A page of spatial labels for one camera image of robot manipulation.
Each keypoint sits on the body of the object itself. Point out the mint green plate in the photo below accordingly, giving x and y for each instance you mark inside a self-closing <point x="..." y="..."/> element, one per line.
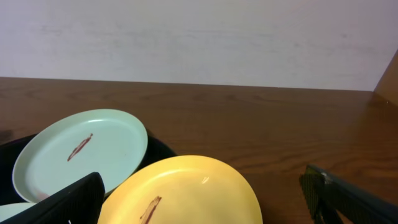
<point x="9" y="210"/>
<point x="112" y="143"/>

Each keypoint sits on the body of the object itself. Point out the yellow plate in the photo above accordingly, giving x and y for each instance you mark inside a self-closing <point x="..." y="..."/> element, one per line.
<point x="183" y="189"/>

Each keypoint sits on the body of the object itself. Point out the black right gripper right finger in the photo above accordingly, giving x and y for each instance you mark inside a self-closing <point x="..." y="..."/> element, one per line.
<point x="327" y="196"/>

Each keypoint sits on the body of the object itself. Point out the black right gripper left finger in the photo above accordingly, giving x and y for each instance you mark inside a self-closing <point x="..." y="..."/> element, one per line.
<point x="79" y="202"/>

